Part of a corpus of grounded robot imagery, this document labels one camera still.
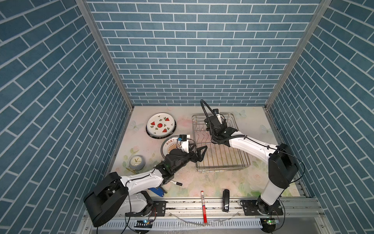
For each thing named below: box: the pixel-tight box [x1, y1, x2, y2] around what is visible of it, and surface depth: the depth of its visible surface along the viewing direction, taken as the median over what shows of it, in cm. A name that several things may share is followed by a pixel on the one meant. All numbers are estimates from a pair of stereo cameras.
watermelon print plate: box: [145, 112, 177, 139], surface depth 107 cm
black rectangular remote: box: [222, 189, 230, 213], surface depth 75 cm
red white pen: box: [200, 190, 208, 224], surface depth 75 cm
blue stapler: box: [147, 187, 165, 197], surface depth 79 cm
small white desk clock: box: [128, 154, 147, 172], surface depth 88 cm
